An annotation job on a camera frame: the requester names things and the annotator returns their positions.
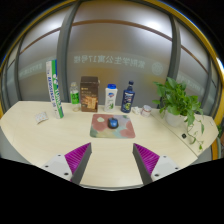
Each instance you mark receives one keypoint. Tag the white green shuttlecock tube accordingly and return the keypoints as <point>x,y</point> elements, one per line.
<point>54,90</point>

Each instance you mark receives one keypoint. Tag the small black table socket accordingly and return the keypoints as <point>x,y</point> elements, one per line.
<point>183,136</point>

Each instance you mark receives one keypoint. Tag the white blue-capped lotion bottle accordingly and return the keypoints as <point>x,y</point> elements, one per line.
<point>111,97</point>

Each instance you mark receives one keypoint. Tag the small white pink jar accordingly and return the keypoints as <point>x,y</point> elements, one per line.
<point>146,110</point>

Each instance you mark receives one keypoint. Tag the blue computer mouse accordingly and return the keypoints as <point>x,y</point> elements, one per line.
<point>113,123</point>

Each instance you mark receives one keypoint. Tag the clear green-labelled drink bottle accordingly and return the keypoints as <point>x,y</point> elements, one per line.
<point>75,97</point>

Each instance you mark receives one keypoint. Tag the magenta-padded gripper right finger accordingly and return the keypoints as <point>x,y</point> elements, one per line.
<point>150,163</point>

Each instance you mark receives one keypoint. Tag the brown cardboard box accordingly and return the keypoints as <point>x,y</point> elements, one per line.
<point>89,94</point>

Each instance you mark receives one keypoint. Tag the small white foil packet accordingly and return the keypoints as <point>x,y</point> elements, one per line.
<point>41,117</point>

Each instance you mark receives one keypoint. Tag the crumpled white tissue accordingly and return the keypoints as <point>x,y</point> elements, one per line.
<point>136,110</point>

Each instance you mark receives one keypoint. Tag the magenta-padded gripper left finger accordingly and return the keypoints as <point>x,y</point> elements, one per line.
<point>71,163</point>

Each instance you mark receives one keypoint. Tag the floral pastel mouse pad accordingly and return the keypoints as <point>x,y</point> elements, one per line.
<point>125,130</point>

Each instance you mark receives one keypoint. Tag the green potted plant white pot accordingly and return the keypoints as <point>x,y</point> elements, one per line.
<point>176,101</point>

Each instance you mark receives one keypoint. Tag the dark blue shampoo bottle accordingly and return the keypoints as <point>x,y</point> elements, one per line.
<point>128,98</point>

